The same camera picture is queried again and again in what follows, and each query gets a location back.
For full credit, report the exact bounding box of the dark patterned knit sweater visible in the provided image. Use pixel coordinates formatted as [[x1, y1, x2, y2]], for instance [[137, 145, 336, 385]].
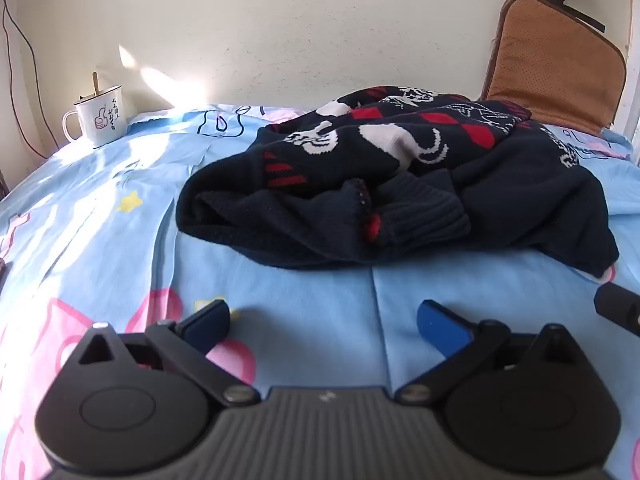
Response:
[[176, 86, 621, 281]]

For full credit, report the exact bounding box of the dark wall cable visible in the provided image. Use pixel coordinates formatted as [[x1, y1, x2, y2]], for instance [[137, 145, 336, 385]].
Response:
[[0, 0, 60, 160]]

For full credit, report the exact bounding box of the white enamel mug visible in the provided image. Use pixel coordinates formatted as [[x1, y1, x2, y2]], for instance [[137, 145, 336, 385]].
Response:
[[62, 85, 126, 149]]

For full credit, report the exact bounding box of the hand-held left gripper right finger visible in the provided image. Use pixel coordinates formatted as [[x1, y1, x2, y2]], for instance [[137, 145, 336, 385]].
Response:
[[395, 299, 587, 407]]

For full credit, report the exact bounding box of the light blue printed bed sheet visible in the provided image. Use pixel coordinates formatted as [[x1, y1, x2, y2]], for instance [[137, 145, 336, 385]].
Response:
[[0, 104, 640, 480]]

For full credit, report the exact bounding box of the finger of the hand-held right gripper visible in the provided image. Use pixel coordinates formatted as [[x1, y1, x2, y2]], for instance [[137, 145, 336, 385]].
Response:
[[594, 282, 640, 339]]

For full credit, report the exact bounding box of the brown seat cushion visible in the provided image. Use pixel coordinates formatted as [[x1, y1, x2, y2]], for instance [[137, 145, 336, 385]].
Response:
[[478, 0, 628, 137]]

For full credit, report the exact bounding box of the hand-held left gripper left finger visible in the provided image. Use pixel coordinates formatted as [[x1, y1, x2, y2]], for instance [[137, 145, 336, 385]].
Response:
[[66, 299, 262, 407]]

